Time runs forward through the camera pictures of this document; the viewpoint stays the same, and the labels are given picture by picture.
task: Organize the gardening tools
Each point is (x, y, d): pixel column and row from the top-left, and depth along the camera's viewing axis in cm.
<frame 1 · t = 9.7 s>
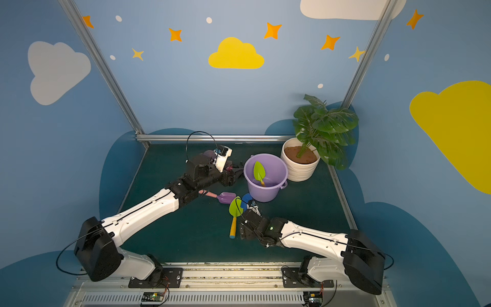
left hand: (236, 163, 76), fingers open
right hand: (250, 223, 83), fingers open
white ribbed plant pot: (300, 160, 100), point 13 cm above the table
purple scoop pink handle: (224, 197, 100), on the table
left green trowel yellow handle: (235, 210, 95), on the table
right green trowel yellow handle: (259, 172, 99), point 10 cm above the table

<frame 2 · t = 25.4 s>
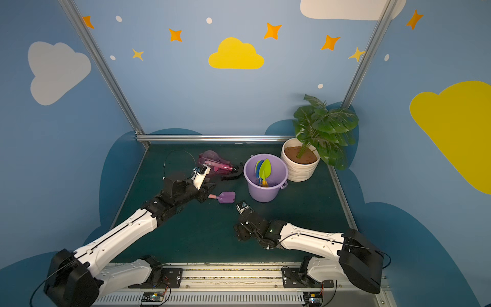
left hand: (211, 179, 79), fingers open
right hand: (243, 221, 83), fingers open
left green trowel yellow handle: (265, 170, 98), point 11 cm above the table
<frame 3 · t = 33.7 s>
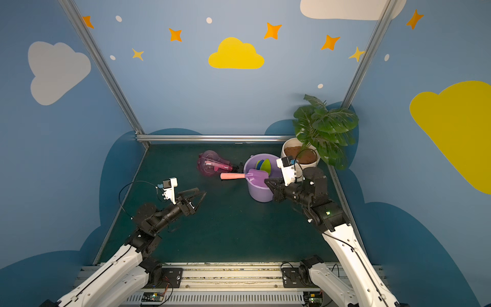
left hand: (201, 189, 71), fingers open
right hand: (268, 178, 68), fingers closed
purple scoop pink handle: (256, 177, 72), point 30 cm above the table
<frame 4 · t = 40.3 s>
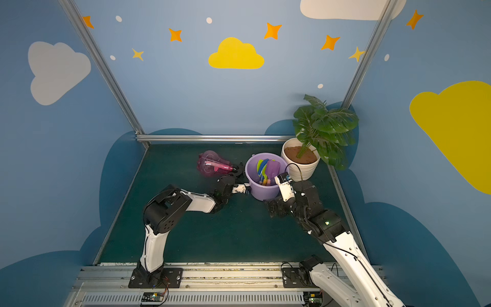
left hand: (228, 170, 98), fingers open
right hand: (277, 194, 73), fingers open
purple scoop pink handle: (272, 167, 98), point 12 cm above the table
